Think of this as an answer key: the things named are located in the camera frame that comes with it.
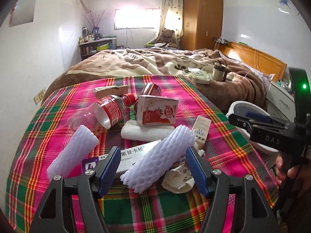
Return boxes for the white foam net sleeve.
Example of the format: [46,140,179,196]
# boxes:
[120,125,196,194]
[46,125,99,181]

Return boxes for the printed paper wrapper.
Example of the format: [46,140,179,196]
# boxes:
[161,165,195,194]

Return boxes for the small white green box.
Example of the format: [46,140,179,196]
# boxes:
[192,116,211,150]

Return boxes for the white medicine box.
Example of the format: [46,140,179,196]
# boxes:
[81,140,161,178]

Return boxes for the white trash bin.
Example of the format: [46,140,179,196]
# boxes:
[226,100,278,154]

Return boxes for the person's right hand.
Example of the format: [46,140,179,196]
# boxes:
[276,155,299,185]

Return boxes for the white nightstand drawers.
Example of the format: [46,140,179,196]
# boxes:
[266,82,296,122]

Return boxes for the wooden headboard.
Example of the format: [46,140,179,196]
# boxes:
[213,41,287,82]

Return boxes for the brown patterned blanket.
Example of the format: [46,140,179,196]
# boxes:
[43,47,267,112]

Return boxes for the brown thermos cup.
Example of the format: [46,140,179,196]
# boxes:
[212,63,228,82]

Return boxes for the white tissue pack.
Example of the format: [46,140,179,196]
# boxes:
[188,67,211,85]

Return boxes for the clear plastic water bottle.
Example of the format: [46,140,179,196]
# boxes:
[67,93,136,136]

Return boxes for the white folded tissue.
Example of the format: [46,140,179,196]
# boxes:
[121,120,175,142]

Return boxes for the plaid pink green cloth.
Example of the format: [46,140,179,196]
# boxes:
[5,75,277,232]

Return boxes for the strawberry milk carton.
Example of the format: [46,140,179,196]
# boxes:
[136,95,179,126]

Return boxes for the red drink can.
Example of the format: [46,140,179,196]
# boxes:
[140,83,161,96]

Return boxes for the wooden wardrobe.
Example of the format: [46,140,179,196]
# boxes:
[180,0,224,50]

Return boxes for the brown teddy bear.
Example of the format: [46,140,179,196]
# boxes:
[156,28,179,49]

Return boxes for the cluttered grey shelf desk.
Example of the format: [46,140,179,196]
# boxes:
[79,36,117,60]

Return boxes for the patterned curtain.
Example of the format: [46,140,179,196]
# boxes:
[159,0,183,41]

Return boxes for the dried branches in vase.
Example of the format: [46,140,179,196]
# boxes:
[83,10,105,35]

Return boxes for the white charging cable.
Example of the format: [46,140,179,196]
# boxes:
[242,48,268,95]

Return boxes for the wall poster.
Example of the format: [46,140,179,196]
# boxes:
[9,0,36,27]

